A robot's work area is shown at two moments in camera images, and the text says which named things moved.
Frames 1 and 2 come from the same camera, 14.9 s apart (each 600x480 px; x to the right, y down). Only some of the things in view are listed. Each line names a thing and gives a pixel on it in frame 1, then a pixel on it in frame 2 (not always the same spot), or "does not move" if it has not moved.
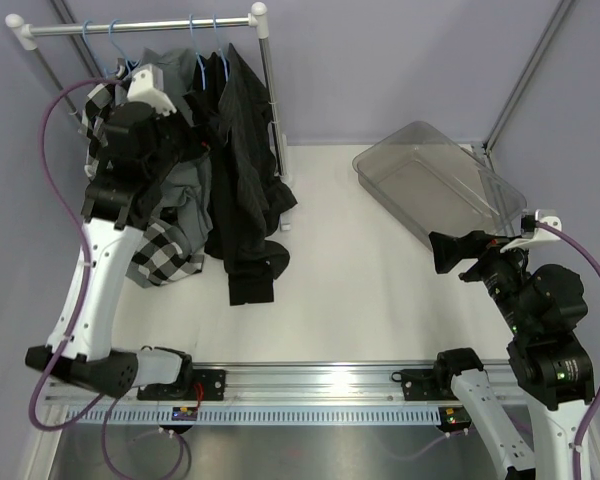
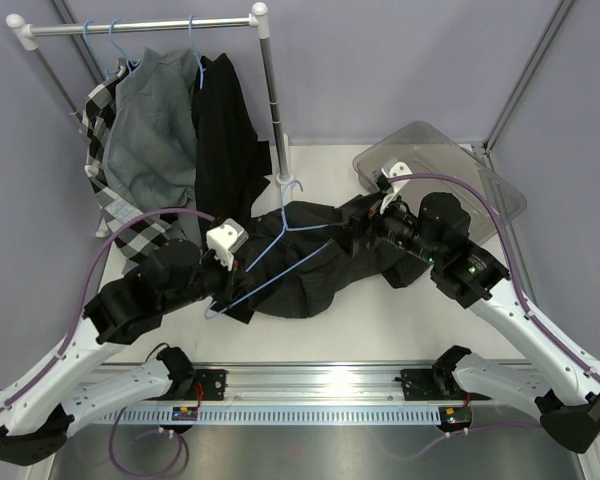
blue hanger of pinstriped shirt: [220, 51] -> [285, 228]
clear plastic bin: [427, 182] does not move
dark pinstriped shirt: [248, 198] -> [294, 256]
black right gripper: [448, 249] -> [383, 216]
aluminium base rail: [225, 384] does not move
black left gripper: [198, 138] -> [224, 297]
